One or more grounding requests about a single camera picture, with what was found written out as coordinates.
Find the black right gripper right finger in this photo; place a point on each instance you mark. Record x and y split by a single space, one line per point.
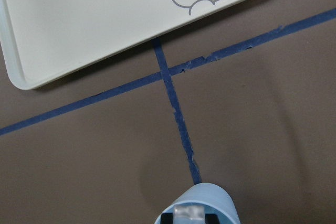
211 219

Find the clear ice cube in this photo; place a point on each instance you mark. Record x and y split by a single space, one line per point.
188 212

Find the cream bear tray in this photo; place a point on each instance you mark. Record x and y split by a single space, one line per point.
44 40

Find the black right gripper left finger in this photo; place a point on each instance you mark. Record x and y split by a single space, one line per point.
166 218

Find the light blue plastic cup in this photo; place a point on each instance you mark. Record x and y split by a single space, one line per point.
213 198

